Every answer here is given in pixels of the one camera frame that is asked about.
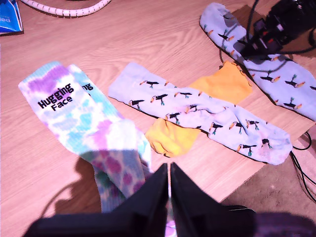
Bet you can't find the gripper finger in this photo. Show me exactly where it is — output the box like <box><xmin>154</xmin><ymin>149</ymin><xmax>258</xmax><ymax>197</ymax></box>
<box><xmin>112</xmin><ymin>162</ymin><xmax>170</xmax><ymax>237</ymax></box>
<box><xmin>246</xmin><ymin>37</ymin><xmax>281</xmax><ymax>59</ymax></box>
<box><xmin>170</xmin><ymin>161</ymin><xmax>232</xmax><ymax>237</ymax></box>
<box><xmin>240</xmin><ymin>31</ymin><xmax>269</xmax><ymax>56</ymax></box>

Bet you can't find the pale blue toucan sock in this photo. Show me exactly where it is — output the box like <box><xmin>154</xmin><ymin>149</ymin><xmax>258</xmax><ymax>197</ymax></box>
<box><xmin>199</xmin><ymin>2</ymin><xmax>316</xmax><ymax>121</ymax></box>
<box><xmin>108</xmin><ymin>62</ymin><xmax>294</xmax><ymax>165</ymax></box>

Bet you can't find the tie-dye Hugging Face sock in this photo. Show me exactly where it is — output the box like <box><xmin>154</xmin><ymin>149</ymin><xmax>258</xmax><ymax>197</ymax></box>
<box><xmin>18</xmin><ymin>61</ymin><xmax>178</xmax><ymax>237</ymax></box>
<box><xmin>68</xmin><ymin>63</ymin><xmax>153</xmax><ymax>171</ymax></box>

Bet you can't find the yellow sock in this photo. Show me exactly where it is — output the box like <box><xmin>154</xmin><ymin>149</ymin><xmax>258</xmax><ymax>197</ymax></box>
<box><xmin>145</xmin><ymin>60</ymin><xmax>253</xmax><ymax>158</ymax></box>

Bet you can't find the blue plastic packet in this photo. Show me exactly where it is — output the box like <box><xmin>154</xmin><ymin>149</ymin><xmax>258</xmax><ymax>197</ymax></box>
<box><xmin>0</xmin><ymin>0</ymin><xmax>25</xmax><ymax>35</ymax></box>

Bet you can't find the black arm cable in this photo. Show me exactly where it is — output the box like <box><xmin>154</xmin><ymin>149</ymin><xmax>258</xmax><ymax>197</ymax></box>
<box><xmin>289</xmin><ymin>130</ymin><xmax>316</xmax><ymax>207</ymax></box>
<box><xmin>245</xmin><ymin>0</ymin><xmax>260</xmax><ymax>44</ymax></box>

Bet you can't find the white spiral cable wrap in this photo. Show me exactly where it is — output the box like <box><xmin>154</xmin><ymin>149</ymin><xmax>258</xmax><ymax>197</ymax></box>
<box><xmin>19</xmin><ymin>0</ymin><xmax>112</xmax><ymax>17</ymax></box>

